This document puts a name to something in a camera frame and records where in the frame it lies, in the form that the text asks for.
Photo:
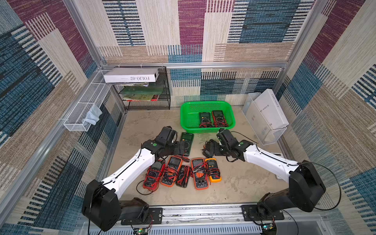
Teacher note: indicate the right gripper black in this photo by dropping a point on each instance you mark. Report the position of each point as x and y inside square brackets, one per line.
[214, 149]

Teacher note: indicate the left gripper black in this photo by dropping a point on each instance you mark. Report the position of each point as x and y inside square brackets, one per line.
[176, 150]

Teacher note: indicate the dark green multimeter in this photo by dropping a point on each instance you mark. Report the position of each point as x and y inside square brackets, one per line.
[187, 141]
[205, 120]

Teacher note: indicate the red multimeter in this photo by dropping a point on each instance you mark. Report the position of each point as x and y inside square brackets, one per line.
[219, 119]
[153, 176]

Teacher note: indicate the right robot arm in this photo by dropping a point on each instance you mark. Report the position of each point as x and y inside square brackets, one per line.
[305, 187]

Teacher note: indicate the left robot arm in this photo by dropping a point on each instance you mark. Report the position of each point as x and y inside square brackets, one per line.
[102, 205]

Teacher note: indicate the yellow multimeter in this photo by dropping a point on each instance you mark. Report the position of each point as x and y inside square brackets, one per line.
[213, 170]

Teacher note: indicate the orange multimeter left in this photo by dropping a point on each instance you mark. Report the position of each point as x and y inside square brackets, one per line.
[171, 171]

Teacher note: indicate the orange multimeter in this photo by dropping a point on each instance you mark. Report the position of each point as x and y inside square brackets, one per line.
[200, 177]
[171, 171]

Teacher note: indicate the black multimeter with leads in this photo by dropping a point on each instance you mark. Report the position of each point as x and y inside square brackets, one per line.
[184, 176]

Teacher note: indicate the green plastic basket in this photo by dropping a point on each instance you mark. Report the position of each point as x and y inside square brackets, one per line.
[190, 119]

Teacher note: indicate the orange multimeter centre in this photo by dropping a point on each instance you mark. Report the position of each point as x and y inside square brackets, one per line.
[200, 177]

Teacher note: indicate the clear plastic holder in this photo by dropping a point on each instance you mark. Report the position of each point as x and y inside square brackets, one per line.
[265, 133]

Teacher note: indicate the white calculator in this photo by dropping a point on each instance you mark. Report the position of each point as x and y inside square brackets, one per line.
[281, 165]

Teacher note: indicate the white box in holder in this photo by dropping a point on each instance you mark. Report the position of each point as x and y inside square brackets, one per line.
[271, 110]

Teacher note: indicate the books on shelf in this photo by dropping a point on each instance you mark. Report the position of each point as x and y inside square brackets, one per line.
[141, 93]

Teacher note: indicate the light blue cloth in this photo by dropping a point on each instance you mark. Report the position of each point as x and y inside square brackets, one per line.
[92, 116]

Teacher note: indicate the white folio box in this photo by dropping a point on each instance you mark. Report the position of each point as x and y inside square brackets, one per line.
[131, 75]

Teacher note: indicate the black wire shelf rack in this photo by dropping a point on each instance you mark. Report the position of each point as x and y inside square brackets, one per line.
[164, 100]

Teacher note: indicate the white wire wall basket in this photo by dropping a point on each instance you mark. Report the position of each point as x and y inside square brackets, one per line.
[94, 93]

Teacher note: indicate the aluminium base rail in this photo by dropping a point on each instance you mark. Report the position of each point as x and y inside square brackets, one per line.
[225, 219]

